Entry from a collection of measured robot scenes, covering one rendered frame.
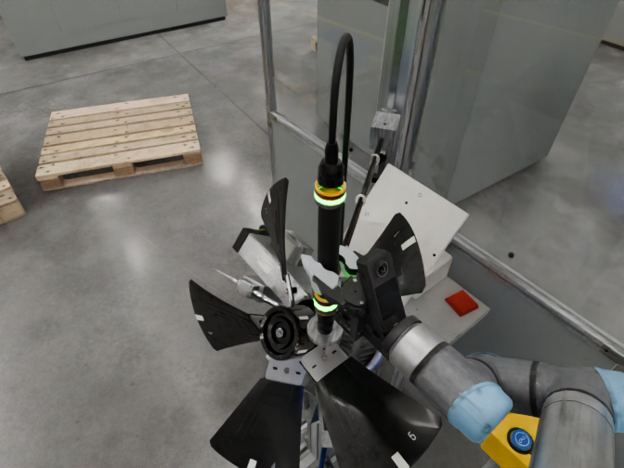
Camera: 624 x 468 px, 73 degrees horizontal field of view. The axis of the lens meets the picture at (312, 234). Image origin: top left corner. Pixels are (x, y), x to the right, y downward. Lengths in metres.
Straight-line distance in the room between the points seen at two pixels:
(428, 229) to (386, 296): 0.49
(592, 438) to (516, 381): 0.14
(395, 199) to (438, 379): 0.63
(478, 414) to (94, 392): 2.11
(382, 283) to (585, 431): 0.27
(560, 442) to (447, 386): 0.13
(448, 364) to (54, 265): 2.80
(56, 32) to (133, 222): 3.43
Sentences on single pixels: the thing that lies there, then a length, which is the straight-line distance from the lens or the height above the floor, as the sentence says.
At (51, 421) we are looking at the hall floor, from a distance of 2.50.
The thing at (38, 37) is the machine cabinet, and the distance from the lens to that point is 6.18.
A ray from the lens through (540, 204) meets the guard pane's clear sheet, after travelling 1.30.
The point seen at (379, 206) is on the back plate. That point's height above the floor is 1.28.
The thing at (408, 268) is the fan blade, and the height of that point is 1.43.
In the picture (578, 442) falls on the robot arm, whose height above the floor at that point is 1.57.
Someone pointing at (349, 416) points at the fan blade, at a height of 1.18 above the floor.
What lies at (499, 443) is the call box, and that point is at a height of 1.06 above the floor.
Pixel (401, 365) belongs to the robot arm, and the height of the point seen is 1.49.
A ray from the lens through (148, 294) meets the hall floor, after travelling 2.72.
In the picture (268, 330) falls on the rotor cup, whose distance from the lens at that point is 0.97.
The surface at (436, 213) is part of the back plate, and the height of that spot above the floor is 1.33.
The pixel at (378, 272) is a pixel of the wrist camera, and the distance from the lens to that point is 0.58.
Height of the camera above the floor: 2.02
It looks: 45 degrees down
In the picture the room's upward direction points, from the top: straight up
